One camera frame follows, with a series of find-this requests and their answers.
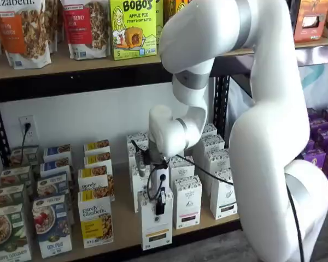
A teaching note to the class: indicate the green Bobo's apple pie box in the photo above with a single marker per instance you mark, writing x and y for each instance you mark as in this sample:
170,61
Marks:
131,32
159,16

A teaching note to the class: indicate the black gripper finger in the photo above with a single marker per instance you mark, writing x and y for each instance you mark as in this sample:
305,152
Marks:
160,206

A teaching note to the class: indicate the white box yellow strip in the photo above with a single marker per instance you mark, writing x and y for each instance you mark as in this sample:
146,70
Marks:
155,232

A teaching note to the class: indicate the granola bag orange label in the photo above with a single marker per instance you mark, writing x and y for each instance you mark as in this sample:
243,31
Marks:
19,35
56,24

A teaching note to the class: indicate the white wall outlet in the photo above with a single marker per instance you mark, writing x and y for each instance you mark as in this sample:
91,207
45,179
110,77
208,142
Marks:
32,136

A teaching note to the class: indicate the white box teal strip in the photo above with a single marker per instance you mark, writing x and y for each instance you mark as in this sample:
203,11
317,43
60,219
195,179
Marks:
224,202

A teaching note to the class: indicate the granola bag red label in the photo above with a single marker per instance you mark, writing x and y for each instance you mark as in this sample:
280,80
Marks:
84,30

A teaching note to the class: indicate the white box pink strip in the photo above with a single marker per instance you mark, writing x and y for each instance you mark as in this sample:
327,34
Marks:
188,202

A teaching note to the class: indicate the orange snack box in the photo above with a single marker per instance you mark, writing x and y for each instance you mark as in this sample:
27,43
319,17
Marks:
309,30

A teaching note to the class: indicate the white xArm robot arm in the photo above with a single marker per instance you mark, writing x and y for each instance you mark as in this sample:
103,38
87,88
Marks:
262,136

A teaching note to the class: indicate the black metal shelf rack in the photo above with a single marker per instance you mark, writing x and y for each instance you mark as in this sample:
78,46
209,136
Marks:
317,57
71,87

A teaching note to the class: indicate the white granola box yellow label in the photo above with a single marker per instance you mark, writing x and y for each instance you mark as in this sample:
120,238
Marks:
95,218
98,161
97,146
94,180

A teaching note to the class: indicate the yellow Bobo's peanut butter box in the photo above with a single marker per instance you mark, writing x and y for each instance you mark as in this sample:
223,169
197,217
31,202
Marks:
172,6

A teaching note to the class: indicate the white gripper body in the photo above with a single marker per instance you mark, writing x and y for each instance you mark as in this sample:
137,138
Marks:
161,172

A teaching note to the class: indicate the green oatmeal box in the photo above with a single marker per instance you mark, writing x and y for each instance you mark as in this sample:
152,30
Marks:
8,234
31,155
15,176
5,195

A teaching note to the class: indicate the particle board shelf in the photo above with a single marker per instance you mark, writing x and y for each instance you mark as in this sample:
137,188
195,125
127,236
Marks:
125,218
71,68
317,43

